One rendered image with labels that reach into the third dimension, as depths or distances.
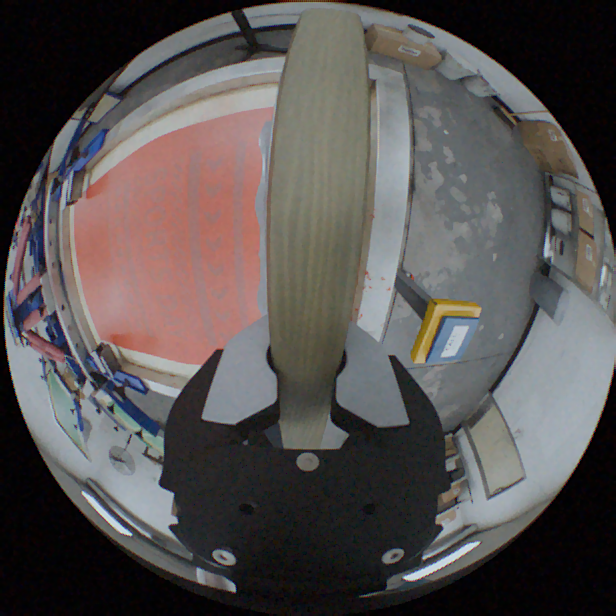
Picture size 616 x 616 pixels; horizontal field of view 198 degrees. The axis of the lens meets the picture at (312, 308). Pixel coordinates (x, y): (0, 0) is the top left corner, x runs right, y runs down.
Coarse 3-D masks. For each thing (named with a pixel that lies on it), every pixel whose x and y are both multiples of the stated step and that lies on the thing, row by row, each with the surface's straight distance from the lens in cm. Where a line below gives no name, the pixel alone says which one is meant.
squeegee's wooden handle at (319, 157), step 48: (288, 48) 10; (336, 48) 9; (288, 96) 7; (336, 96) 7; (288, 144) 6; (336, 144) 6; (288, 192) 6; (336, 192) 6; (288, 240) 6; (336, 240) 6; (288, 288) 6; (336, 288) 6; (288, 336) 7; (336, 336) 7; (288, 384) 9; (288, 432) 14
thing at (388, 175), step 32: (256, 64) 31; (160, 96) 38; (192, 96) 34; (384, 96) 27; (128, 128) 41; (384, 128) 24; (96, 160) 53; (384, 160) 23; (384, 192) 22; (64, 224) 69; (384, 224) 22; (64, 256) 68; (384, 256) 23; (384, 288) 24; (352, 320) 28; (384, 320) 27; (160, 384) 49
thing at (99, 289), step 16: (256, 256) 26; (96, 272) 52; (112, 272) 45; (256, 272) 27; (96, 288) 55; (112, 288) 47; (256, 288) 28; (96, 304) 59; (112, 304) 50; (256, 304) 29; (96, 320) 64; (112, 320) 54; (256, 320) 30; (112, 336) 59; (128, 336) 52; (144, 336) 46; (144, 352) 50; (160, 352) 46; (176, 352) 42; (192, 352) 40; (208, 352) 37
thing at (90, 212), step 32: (192, 128) 32; (224, 128) 29; (256, 128) 27; (128, 160) 41; (160, 160) 34; (256, 160) 26; (96, 192) 51; (256, 192) 25; (96, 224) 49; (256, 224) 25; (96, 256) 51
